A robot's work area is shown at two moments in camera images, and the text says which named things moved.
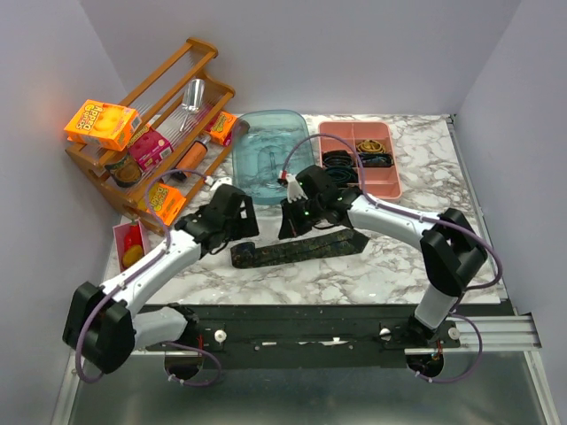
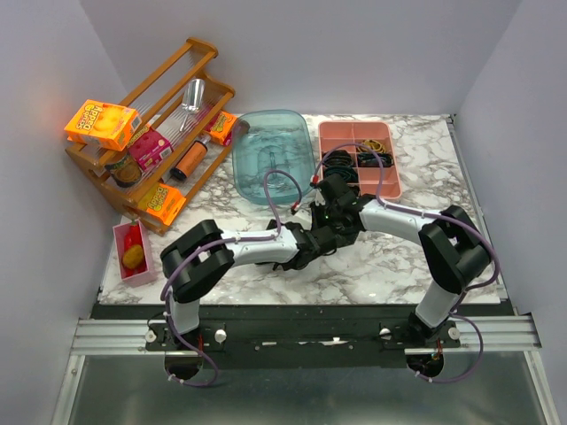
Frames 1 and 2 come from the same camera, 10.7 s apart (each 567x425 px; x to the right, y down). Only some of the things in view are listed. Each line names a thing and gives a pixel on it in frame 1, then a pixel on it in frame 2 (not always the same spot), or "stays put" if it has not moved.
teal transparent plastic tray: [267, 145] stays put
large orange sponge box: [104, 124] stays put
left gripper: [248, 227] to [282, 264]
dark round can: [125, 172] stays put
